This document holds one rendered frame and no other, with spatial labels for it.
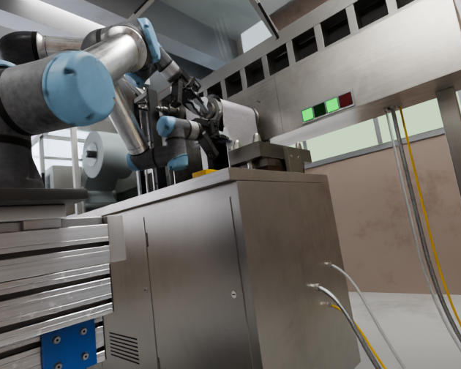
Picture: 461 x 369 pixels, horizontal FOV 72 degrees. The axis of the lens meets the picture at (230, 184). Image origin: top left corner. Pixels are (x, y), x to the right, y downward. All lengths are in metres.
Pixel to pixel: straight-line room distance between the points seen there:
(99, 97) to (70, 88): 0.06
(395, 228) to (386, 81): 1.82
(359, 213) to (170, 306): 2.22
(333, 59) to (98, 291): 1.29
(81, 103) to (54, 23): 2.88
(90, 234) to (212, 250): 0.51
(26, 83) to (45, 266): 0.29
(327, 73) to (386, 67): 0.25
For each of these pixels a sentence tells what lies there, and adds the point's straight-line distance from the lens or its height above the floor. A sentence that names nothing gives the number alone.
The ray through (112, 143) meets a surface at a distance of 2.27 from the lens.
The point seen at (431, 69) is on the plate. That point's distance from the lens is 1.40.
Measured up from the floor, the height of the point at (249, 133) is 1.15.
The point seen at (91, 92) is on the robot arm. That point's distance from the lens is 0.59.
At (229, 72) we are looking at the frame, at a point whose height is 1.59.
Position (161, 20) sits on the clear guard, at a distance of 2.02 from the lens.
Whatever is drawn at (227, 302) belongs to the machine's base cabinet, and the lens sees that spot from 1.04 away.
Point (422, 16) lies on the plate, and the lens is 1.48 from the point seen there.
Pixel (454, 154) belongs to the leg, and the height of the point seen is 0.88.
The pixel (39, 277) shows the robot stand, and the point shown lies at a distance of 0.61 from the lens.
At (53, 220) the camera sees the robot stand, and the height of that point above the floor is 0.77.
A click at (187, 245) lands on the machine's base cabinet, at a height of 0.68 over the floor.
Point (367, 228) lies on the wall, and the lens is 3.11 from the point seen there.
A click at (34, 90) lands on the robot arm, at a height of 0.96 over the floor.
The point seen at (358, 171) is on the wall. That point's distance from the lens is 3.12.
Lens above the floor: 0.71
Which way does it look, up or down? 8 degrees up
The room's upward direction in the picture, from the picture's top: 8 degrees counter-clockwise
